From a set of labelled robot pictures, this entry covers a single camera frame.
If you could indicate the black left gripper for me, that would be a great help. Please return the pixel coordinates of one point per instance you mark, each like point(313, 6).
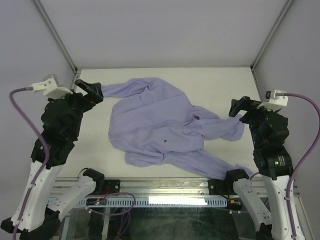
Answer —
point(95, 94)

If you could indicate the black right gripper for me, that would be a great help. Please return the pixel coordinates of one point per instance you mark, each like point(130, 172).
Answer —
point(245, 103)

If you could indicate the lilac zip-up jacket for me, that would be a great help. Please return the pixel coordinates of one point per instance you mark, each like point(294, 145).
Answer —
point(154, 123)

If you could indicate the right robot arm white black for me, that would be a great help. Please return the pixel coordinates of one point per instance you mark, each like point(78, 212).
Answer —
point(278, 221)

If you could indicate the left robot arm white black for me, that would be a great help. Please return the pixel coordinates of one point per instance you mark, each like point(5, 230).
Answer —
point(37, 218)

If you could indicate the black orange power connector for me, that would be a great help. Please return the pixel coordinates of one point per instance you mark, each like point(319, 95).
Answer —
point(234, 204)

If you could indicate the small black circuit board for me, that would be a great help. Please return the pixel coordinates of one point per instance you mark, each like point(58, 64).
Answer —
point(96, 201)

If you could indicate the left aluminium side rail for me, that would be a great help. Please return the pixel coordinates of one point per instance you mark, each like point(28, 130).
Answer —
point(74, 77)

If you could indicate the aluminium side rail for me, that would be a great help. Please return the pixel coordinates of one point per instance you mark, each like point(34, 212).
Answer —
point(74, 77)
point(261, 88)

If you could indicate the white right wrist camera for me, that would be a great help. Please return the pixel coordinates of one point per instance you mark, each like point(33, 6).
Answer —
point(275, 101)

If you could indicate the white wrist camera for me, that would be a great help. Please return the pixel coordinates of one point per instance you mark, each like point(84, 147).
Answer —
point(50, 88)
point(275, 101)

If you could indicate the right aluminium side rail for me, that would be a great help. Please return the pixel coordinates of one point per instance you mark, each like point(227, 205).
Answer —
point(261, 88)

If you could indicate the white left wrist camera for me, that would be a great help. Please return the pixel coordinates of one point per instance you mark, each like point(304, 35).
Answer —
point(50, 88)

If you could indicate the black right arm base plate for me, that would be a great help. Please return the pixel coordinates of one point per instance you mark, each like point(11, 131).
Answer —
point(221, 188)

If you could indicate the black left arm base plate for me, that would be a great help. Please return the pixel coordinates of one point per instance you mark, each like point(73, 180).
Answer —
point(110, 186)

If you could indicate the left aluminium corner post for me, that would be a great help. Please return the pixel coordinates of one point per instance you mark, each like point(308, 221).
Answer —
point(54, 34)

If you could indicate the aluminium corner post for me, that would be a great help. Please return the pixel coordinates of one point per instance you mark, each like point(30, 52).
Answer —
point(272, 32)
point(54, 34)

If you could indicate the right aluminium corner post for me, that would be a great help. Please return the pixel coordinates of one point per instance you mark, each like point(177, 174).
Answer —
point(272, 32)

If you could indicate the aluminium front frame rail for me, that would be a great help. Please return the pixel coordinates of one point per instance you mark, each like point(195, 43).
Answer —
point(144, 187)

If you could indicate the grey slotted cable duct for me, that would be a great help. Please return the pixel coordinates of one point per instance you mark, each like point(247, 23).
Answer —
point(159, 202)

